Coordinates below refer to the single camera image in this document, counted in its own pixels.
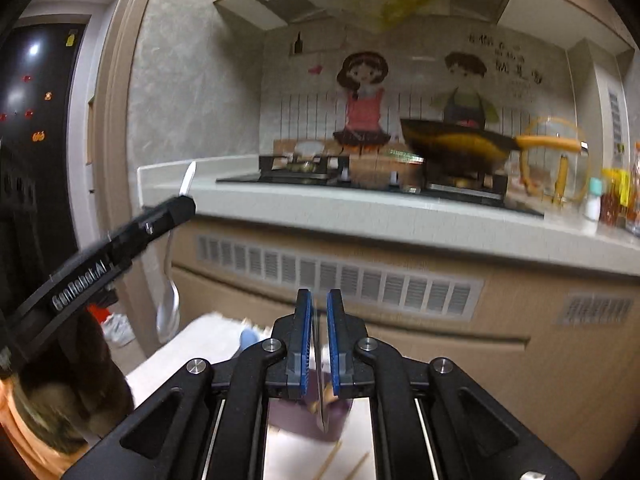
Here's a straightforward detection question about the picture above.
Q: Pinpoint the white plastic spoon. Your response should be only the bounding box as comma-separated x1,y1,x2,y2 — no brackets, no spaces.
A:
155,160,198,345

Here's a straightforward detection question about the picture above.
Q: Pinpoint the blue plastic spoon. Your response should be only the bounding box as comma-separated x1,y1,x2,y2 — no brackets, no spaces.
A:
239,328,260,353

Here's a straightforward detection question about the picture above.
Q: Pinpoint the black handled utensil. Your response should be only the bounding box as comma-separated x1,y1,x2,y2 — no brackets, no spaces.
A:
312,313,329,434

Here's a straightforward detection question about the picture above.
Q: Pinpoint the wooden chopstick four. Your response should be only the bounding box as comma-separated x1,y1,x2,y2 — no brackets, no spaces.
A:
344,452,370,480

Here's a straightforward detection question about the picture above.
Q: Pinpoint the purple plastic utensil bin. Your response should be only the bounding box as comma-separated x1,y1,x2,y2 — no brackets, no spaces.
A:
268,399,352,442

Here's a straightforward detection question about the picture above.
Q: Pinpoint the white table cloth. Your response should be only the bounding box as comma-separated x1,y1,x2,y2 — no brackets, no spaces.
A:
127,307,375,479

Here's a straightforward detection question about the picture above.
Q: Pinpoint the wooden chopstick three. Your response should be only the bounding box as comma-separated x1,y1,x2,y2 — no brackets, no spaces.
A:
312,440,343,480

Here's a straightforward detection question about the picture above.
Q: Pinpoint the long grey vent grille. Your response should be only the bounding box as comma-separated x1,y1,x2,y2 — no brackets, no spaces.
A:
195,234,485,322

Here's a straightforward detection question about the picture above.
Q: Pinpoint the small grey vent grille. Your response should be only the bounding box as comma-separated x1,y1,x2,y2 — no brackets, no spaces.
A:
559,294,634,326

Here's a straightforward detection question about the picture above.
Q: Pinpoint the black refrigerator with magnets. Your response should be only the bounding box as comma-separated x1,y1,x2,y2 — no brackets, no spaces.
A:
1,23,85,314

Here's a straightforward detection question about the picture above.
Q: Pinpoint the black gas stove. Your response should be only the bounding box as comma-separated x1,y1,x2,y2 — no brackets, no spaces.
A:
218,152,544,218

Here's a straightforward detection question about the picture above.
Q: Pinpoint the small white teal bottle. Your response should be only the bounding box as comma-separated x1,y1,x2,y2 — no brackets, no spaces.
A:
582,178,603,222

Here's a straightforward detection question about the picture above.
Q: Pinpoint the glass pan lid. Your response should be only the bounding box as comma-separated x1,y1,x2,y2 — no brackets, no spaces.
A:
518,116,589,208

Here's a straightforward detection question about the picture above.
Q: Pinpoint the black yellow frying pan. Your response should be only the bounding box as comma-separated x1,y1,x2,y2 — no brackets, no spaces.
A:
400,118,588,174

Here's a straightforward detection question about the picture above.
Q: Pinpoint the orange cap bottle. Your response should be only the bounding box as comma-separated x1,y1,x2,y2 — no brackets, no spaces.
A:
626,142,640,236

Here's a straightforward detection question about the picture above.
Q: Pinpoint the yellow condiment jar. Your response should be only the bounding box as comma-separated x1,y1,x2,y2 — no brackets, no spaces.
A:
600,168,629,226

